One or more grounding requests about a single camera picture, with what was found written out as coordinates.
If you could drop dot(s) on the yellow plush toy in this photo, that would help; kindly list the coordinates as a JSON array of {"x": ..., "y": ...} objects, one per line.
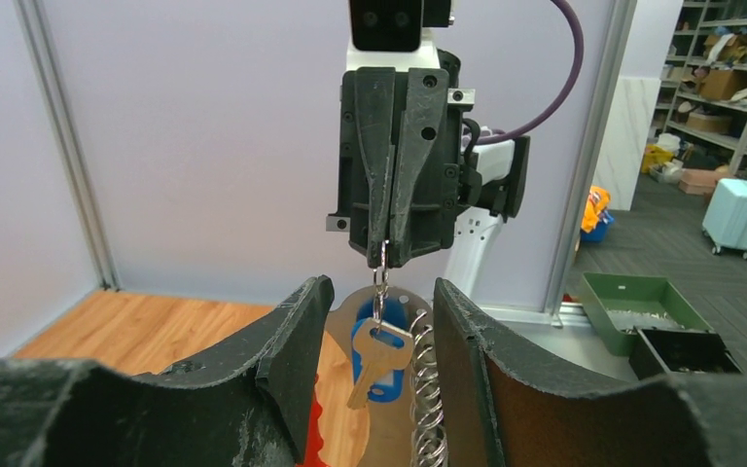
[{"x": 596, "y": 219}]

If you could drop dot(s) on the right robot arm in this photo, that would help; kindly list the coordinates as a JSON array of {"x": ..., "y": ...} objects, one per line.
[{"x": 495, "y": 169}]

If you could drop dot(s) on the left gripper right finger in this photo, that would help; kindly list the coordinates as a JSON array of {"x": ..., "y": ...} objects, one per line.
[{"x": 509, "y": 402}]

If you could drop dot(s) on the metal key organizer with rings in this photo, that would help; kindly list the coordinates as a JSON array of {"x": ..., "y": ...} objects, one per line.
[{"x": 403, "y": 420}]

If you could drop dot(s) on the storage shelf with boxes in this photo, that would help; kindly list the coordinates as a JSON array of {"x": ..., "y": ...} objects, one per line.
[{"x": 703, "y": 94}]

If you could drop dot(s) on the mint green suitcase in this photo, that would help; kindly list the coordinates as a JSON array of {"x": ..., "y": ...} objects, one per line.
[{"x": 725, "y": 220}]

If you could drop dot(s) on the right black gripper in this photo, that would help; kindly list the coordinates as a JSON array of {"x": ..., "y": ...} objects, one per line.
[{"x": 400, "y": 186}]

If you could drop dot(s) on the key with blue tag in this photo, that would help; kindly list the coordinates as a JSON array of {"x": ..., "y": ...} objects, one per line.
[{"x": 383, "y": 347}]

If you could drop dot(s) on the green plastic bin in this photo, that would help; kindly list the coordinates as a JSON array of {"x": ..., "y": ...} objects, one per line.
[{"x": 618, "y": 305}]

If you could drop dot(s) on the black plastic bin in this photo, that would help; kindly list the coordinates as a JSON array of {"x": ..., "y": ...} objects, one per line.
[{"x": 659, "y": 352}]

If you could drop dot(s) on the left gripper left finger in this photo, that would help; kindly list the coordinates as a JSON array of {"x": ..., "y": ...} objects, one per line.
[{"x": 244, "y": 401}]

